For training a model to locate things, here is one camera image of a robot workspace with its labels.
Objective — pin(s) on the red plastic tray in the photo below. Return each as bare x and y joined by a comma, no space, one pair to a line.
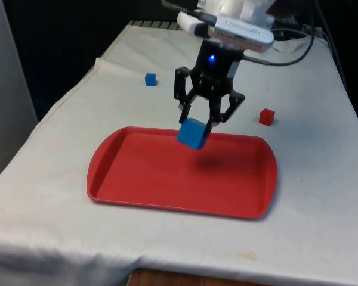
182,174

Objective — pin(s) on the large blue cube block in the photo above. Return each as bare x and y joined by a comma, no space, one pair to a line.
192,133

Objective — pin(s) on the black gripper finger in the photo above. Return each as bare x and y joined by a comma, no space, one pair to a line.
183,89
223,102

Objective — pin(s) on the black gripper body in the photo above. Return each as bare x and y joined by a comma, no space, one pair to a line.
216,61

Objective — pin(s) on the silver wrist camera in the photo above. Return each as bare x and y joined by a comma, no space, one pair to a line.
241,29

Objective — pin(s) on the small blue cube block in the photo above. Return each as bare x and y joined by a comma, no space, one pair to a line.
150,80

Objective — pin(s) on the small red cube block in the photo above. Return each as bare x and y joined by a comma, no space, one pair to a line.
267,116

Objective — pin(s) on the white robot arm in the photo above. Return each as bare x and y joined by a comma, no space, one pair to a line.
235,7

